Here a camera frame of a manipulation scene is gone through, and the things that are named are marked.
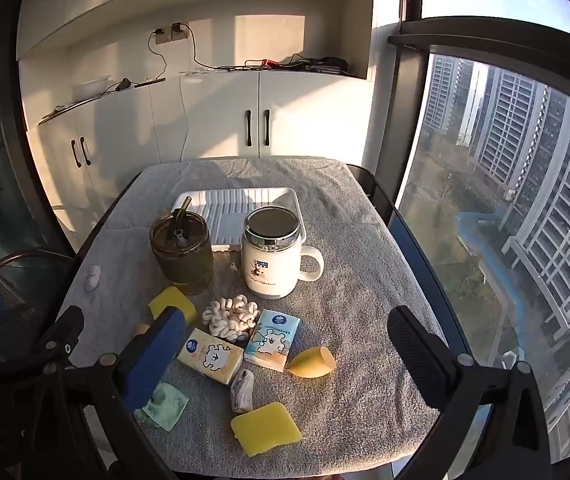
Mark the small black device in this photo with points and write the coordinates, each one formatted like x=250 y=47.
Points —
x=125 y=84

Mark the white mug with chrome lid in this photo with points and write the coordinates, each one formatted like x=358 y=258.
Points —
x=270 y=275

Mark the dark woven chair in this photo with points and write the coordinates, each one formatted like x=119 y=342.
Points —
x=15 y=285

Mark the flat black bar device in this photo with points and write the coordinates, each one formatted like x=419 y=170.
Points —
x=150 y=82

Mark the white plastic bowl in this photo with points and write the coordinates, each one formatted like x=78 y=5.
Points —
x=90 y=88

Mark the black plug charger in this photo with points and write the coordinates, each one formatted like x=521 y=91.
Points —
x=180 y=27
x=159 y=34

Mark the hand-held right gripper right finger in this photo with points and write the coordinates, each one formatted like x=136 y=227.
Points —
x=420 y=355

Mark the small patterned cloth roll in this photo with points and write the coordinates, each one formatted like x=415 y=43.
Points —
x=242 y=392

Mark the white wall cabinet unit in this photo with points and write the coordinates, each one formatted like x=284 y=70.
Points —
x=215 y=110

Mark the blue tissue pack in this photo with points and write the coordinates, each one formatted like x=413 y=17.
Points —
x=270 y=342

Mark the peach round sponge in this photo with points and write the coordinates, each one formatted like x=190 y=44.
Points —
x=141 y=330

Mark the yellow tissue pack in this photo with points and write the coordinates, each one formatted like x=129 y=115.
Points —
x=210 y=357

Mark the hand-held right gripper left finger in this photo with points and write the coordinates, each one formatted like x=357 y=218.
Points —
x=152 y=355

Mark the white knotted scrunchie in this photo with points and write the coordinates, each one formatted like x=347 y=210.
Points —
x=230 y=317

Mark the yellow sponge block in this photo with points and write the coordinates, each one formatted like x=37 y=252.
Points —
x=265 y=430
x=165 y=300

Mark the grey terry towel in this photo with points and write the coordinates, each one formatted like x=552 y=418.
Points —
x=365 y=260

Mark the dark window frame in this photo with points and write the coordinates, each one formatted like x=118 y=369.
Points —
x=405 y=110
x=30 y=110

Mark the green cloth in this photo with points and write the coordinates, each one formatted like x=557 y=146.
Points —
x=167 y=407

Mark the small white plastic piece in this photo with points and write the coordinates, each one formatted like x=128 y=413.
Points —
x=92 y=277

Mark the small red device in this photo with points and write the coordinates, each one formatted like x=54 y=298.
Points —
x=270 y=63

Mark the apartment buildings outside window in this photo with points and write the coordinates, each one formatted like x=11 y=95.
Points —
x=540 y=160

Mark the white ribbed plastic tray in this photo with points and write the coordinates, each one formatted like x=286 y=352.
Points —
x=235 y=205

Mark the yellow teardrop makeup sponge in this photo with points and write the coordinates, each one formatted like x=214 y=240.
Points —
x=312 y=360

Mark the brown glass tumbler with straw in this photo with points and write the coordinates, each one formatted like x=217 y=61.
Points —
x=180 y=265

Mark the wall socket plate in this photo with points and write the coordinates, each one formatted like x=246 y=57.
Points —
x=167 y=36

